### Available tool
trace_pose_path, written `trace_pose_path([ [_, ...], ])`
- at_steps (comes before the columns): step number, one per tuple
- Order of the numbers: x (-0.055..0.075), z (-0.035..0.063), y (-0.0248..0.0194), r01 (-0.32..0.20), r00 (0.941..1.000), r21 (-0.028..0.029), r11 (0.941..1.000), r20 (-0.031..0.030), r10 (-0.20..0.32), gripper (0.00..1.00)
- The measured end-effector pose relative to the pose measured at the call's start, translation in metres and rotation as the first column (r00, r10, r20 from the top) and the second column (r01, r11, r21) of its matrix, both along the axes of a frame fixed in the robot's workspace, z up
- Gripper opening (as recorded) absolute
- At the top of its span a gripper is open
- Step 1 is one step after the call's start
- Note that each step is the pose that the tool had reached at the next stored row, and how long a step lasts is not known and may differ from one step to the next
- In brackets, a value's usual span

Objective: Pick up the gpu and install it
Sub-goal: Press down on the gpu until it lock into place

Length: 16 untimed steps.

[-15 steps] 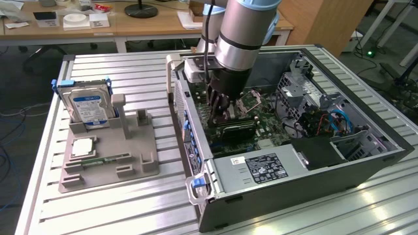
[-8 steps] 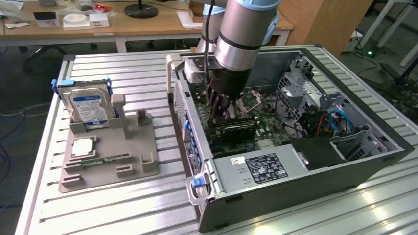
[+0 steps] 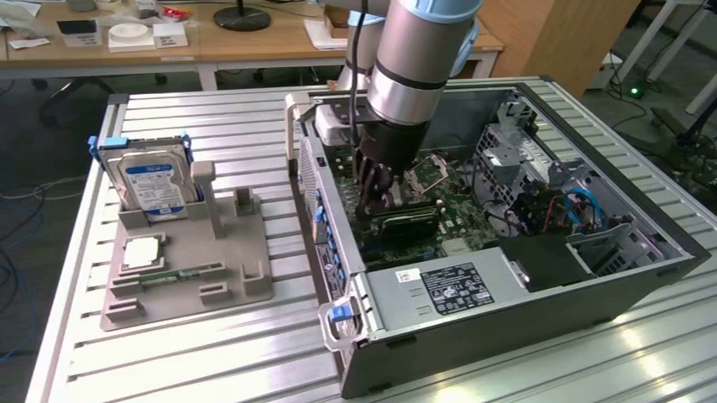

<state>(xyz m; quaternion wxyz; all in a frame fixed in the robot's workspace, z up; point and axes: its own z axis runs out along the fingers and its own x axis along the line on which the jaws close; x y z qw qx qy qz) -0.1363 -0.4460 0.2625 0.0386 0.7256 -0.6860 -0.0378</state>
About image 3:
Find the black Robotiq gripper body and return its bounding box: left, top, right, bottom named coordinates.
left=352, top=120, right=431, bottom=174

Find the black graphics card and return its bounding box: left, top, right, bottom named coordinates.
left=372, top=203, right=442, bottom=243

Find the metal socket cover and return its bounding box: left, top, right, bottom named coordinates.
left=406, top=154, right=450, bottom=195

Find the green motherboard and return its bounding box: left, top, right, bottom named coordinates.
left=329, top=149, right=494, bottom=272

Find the grey power supply unit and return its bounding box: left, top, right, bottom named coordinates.
left=363, top=247, right=528, bottom=332

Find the white paper stack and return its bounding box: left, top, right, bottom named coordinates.
left=303, top=18, right=350, bottom=52

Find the grey plastic parts rack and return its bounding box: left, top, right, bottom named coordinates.
left=98, top=160, right=275, bottom=332

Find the wooden desk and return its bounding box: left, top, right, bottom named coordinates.
left=0, top=0, right=504, bottom=92

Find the wooden cabinet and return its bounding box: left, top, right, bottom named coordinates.
left=490, top=0, right=643, bottom=98

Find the black round lamp base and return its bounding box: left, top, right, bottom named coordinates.
left=212, top=0, right=273, bottom=32

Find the hard disk in blue carrier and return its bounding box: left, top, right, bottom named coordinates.
left=86, top=132, right=195, bottom=223

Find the green RAM stick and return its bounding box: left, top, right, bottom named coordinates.
left=136, top=268, right=207, bottom=284

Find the silver CPU chip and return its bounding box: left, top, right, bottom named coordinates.
left=121, top=238, right=164, bottom=269

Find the white labelled box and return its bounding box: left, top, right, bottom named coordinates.
left=151, top=22, right=188, bottom=50

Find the red small item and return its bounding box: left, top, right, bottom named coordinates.
left=161, top=4, right=192, bottom=23

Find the black floor stand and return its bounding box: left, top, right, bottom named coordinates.
left=650, top=107, right=717, bottom=149

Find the white round dish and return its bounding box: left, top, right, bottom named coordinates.
left=107, top=23, right=157, bottom=54

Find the black chair base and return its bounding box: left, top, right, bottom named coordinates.
left=30, top=71, right=171, bottom=123

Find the white box with black top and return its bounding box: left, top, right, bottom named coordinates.
left=54, top=19, right=104, bottom=49

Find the white paper card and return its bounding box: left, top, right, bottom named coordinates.
left=6, top=37, right=52, bottom=50

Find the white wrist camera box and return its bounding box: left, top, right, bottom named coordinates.
left=311, top=103, right=360, bottom=147

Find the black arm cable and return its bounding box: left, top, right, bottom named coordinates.
left=344, top=0, right=370, bottom=149

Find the blue disk wire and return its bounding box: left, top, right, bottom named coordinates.
left=560, top=190, right=607, bottom=231

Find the white table frame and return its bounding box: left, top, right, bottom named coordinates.
left=615, top=0, right=717, bottom=115

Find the blue floor cable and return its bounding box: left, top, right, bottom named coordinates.
left=0, top=167, right=49, bottom=363

